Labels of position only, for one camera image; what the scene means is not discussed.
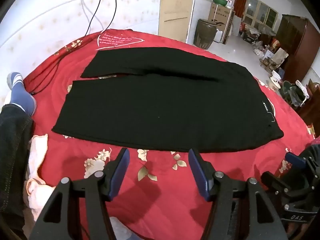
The pile of household clutter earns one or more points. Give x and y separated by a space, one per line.
267 50

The window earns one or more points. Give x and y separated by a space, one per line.
260 12

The light wooden door panel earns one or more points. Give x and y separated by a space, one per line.
175 10

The dark wooden wardrobe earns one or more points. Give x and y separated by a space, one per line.
300 40

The black pants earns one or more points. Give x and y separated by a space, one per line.
162 105

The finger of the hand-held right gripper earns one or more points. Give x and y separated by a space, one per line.
272 178
293 156

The person's blue striped sock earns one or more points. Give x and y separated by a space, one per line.
21 92

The cardboard box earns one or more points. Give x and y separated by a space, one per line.
220 13

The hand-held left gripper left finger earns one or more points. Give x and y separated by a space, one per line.
119 176

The white plastic canister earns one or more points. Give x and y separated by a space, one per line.
219 36

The chair with draped clothes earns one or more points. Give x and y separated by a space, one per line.
296 93

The red curtain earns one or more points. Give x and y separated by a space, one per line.
240 3

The red floral blanket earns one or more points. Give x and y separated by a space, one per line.
162 205

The pale pink cloth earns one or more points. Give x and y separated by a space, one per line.
37 155

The dark ceramic jar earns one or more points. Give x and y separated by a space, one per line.
205 35

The person's dark jeans leg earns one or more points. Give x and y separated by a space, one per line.
12 155

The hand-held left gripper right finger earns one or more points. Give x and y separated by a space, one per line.
200 178

